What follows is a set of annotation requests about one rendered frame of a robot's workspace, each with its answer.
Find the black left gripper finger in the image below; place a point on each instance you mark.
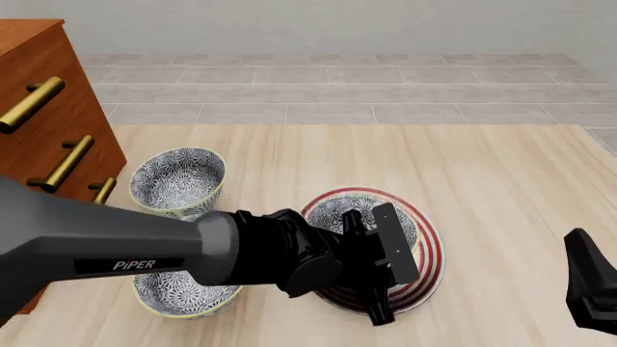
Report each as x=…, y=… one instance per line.
x=353, y=221
x=381, y=307

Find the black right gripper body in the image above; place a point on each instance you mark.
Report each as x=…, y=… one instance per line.
x=598, y=312

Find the wooden cabinet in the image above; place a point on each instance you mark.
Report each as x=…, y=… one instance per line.
x=19, y=43

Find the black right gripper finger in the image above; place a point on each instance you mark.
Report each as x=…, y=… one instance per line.
x=590, y=267

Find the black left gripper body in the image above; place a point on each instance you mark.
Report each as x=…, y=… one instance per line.
x=359, y=260

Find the patterned black white bowl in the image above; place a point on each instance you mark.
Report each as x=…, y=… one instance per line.
x=185, y=300
x=328, y=217
x=178, y=180

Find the plate with red rings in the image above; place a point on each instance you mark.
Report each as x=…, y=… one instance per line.
x=431, y=253

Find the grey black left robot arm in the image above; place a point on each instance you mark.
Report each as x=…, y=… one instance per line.
x=120, y=235

